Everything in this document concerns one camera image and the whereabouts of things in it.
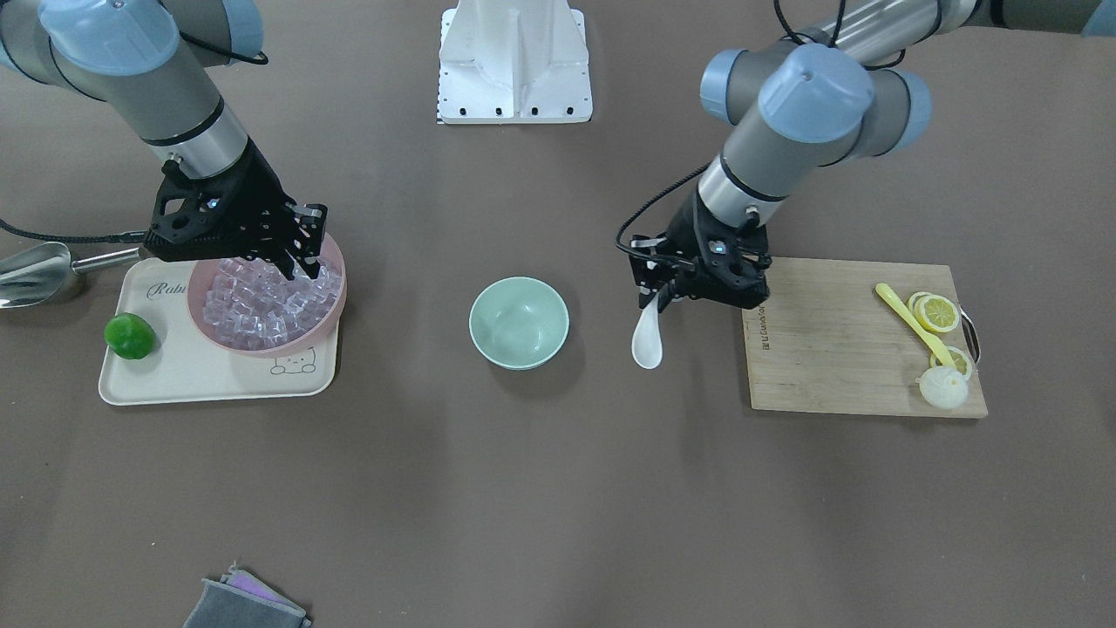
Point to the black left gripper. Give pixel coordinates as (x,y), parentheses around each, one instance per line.
(686,239)

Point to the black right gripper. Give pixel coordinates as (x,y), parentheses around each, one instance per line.
(258,206)

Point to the white ceramic spoon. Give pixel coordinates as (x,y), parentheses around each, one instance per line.
(646,344)

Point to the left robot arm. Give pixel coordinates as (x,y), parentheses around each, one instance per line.
(817,97)

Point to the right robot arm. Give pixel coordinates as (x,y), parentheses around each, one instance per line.
(149,60)

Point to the pink bowl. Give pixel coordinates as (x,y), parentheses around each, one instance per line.
(204,270)

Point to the pile of clear ice cubes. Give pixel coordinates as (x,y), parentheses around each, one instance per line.
(250,305)

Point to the mint green bowl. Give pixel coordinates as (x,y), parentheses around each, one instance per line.
(519,323)

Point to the metal ice scoop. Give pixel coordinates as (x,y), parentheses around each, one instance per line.
(48,273)

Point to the cream rectangular tray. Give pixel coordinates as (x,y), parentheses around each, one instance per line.
(187,366)

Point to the wooden cutting board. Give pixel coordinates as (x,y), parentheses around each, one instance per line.
(824,342)

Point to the green lime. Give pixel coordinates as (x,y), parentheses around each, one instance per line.
(129,336)

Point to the lower lemon slice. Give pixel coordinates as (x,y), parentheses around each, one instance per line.
(961,362)

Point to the grey and purple cloths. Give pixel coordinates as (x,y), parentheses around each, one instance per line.
(241,599)

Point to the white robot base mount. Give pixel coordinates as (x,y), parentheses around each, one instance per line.
(513,62)

